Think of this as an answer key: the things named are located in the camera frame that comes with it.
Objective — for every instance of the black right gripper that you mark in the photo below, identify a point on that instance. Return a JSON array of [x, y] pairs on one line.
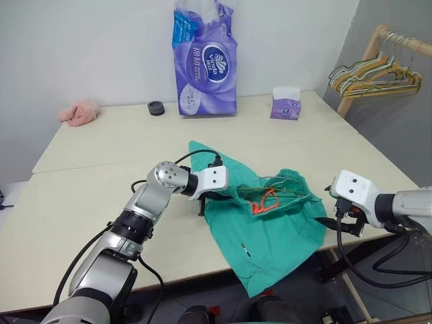
[[351, 224]]

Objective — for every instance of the green shorts with orange drawstring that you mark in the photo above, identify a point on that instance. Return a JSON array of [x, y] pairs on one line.
[[276, 236]]

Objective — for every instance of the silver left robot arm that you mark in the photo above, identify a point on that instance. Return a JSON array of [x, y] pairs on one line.
[[152, 202]]

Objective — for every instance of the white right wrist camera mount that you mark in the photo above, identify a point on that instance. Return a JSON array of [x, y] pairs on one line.
[[354, 189]]

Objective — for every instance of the dark rounded shape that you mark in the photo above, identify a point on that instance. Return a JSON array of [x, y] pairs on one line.
[[271, 310], [194, 315]]

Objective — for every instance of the pink cloth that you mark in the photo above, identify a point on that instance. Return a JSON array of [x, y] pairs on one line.
[[79, 113]]

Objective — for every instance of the small purple tissue box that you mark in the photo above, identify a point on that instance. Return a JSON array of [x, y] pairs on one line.
[[285, 109]]

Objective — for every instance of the large purple tissue pack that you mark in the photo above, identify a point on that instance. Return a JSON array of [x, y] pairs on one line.
[[209, 84]]

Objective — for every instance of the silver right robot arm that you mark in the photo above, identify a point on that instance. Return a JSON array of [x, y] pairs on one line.
[[411, 206]]

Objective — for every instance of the black table frame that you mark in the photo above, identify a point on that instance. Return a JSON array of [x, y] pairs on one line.
[[332, 270]]

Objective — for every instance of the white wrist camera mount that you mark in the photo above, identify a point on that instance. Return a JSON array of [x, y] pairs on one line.
[[354, 189], [212, 179]]

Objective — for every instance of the black round cap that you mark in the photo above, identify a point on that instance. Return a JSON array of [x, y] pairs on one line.
[[156, 108]]

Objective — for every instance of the wooden clothes rack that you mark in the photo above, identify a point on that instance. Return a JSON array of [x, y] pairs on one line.
[[371, 44]]

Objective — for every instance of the bunch of clothes hangers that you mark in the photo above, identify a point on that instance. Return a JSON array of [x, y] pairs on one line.
[[384, 65]]

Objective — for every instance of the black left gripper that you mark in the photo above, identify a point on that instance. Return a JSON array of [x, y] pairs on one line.
[[202, 207]]

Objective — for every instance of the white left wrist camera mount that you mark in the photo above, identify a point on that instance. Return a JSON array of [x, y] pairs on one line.
[[212, 179]]

